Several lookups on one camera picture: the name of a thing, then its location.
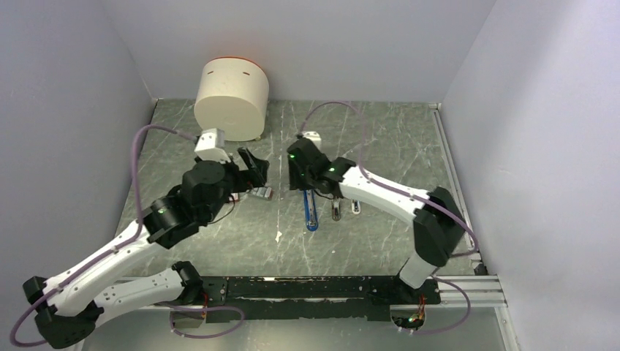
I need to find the staple box tray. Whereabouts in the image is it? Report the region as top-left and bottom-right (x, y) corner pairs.
(249, 186), (273, 200)

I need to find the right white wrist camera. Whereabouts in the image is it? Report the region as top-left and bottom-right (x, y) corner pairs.
(302, 131), (322, 151)

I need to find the white cylindrical container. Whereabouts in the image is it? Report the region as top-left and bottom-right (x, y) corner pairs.
(194, 56), (270, 142)

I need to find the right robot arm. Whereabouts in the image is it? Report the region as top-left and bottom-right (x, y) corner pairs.
(287, 137), (467, 303)

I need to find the beige small stapler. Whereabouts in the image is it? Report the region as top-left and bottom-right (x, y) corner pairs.
(331, 198), (341, 222)

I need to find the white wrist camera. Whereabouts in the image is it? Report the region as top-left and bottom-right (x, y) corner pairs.
(302, 131), (322, 151)
(194, 128), (232, 164)

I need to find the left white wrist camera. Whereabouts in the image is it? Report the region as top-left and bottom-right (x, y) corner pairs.
(194, 128), (232, 164)

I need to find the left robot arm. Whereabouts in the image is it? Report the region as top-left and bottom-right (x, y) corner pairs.
(23, 147), (269, 349)

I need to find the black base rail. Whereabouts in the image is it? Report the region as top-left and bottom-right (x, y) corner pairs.
(194, 276), (441, 322)

